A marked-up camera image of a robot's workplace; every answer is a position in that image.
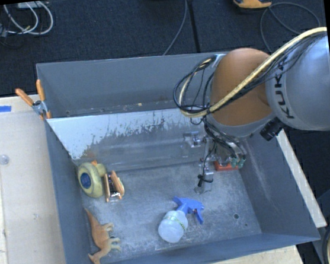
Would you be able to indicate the small clear round bump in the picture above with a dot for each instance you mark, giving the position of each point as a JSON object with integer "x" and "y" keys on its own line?
{"x": 3, "y": 159}

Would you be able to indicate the pale wood flat board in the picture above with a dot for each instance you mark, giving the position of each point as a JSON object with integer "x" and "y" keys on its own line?
{"x": 27, "y": 205}

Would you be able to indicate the black cylinder on white bracket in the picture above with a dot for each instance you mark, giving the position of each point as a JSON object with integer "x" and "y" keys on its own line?
{"x": 271, "y": 129}

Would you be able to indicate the clear spray bottle blue head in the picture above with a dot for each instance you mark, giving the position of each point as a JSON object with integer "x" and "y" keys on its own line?
{"x": 175, "y": 224}

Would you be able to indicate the red-brown flat block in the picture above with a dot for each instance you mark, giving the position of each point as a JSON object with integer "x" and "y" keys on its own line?
{"x": 224, "y": 166}

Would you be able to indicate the orange toy dinosaur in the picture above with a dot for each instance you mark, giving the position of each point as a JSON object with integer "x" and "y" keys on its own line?
{"x": 101, "y": 239}

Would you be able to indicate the grey metal bin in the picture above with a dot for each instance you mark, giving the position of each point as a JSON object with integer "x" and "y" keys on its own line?
{"x": 148, "y": 190}

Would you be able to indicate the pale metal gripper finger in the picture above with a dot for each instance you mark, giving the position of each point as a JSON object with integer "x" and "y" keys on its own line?
{"x": 206, "y": 165}
{"x": 203, "y": 185}

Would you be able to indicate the orange sunglasses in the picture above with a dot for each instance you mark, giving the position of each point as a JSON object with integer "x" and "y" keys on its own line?
{"x": 113, "y": 186}

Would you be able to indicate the yellow round tape measure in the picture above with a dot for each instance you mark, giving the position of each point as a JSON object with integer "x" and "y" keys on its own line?
{"x": 89, "y": 179}

